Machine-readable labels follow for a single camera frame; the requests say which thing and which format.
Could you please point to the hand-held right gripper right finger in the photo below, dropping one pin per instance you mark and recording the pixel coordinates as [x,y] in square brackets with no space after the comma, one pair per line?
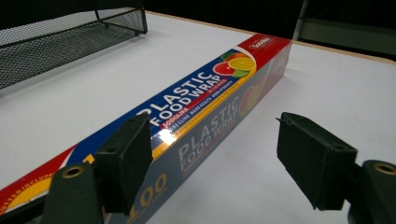
[317,165]

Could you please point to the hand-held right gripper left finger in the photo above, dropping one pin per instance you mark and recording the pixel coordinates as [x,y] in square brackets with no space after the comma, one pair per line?
[124,161]

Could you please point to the blue plastic wrap box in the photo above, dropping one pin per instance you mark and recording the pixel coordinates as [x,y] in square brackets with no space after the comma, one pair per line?
[199,105]

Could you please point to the grey metal stand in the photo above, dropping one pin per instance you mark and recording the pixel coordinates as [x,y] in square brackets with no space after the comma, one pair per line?
[345,31]

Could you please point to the black mesh metal tray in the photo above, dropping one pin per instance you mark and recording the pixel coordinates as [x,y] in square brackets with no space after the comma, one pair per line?
[59,40]

